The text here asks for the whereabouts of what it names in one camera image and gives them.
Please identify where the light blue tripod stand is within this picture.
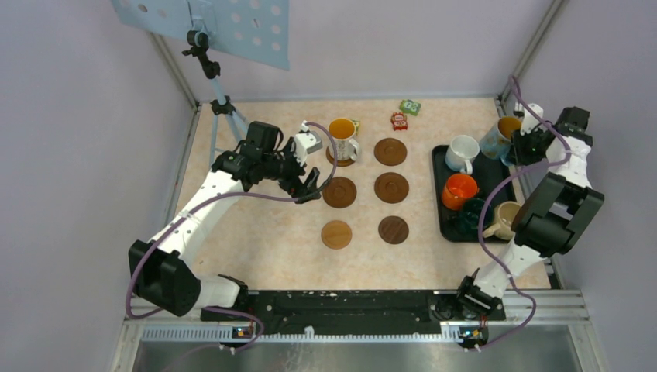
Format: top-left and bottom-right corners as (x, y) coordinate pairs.
(182, 30), (248, 165)

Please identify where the blue mug yellow inside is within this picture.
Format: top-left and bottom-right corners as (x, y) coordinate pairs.
(479, 116), (521, 167)

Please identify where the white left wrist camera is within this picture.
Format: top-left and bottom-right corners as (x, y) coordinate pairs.
(293, 121), (323, 167)

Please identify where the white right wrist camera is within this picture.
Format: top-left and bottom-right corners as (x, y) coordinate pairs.
(516, 103), (544, 135)

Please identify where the brown ridged coaster front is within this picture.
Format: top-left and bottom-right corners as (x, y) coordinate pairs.
(373, 172), (410, 204)

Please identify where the light blue perforated board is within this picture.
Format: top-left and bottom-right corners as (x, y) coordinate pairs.
(112, 0), (290, 71)

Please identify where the light wood coaster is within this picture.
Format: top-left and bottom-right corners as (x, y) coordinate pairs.
(321, 220), (353, 250)

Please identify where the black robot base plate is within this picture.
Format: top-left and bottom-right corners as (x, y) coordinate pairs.
(200, 290), (507, 337)

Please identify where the orange glass cup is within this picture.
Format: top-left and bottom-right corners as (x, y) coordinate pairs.
(441, 174), (480, 211)

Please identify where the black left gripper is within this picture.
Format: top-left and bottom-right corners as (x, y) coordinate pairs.
(261, 136), (320, 203)

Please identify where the brown ridged coaster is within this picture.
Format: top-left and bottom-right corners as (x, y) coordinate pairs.
(373, 138), (408, 167)
(325, 148), (355, 167)
(373, 172), (410, 204)
(322, 177), (357, 208)

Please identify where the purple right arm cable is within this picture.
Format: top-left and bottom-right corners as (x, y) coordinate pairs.
(476, 75), (573, 350)

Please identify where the dark walnut wood coaster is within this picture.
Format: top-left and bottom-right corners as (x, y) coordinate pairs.
(378, 215), (410, 245)

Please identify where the green owl toy block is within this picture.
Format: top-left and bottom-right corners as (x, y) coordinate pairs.
(399, 99), (421, 116)

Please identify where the dark teal glass cup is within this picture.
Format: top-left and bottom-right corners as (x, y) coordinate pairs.
(456, 198), (494, 241)

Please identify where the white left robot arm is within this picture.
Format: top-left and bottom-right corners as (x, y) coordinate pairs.
(125, 121), (323, 321)

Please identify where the beige ceramic mug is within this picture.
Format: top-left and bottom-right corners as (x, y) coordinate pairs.
(483, 201), (521, 241)

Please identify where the white ceramic mug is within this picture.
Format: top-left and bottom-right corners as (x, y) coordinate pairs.
(445, 135), (480, 175)

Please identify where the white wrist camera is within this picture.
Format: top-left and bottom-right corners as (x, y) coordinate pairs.
(516, 103), (544, 135)
(293, 121), (323, 167)

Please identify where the patterned white mug yellow inside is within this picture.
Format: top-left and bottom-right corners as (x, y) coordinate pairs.
(328, 118), (362, 162)

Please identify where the red owl toy block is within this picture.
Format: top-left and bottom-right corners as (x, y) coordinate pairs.
(390, 112), (408, 131)

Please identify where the yellow owl toy block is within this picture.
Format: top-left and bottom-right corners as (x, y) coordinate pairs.
(351, 119), (360, 136)

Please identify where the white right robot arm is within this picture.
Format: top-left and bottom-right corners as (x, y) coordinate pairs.
(454, 106), (604, 319)

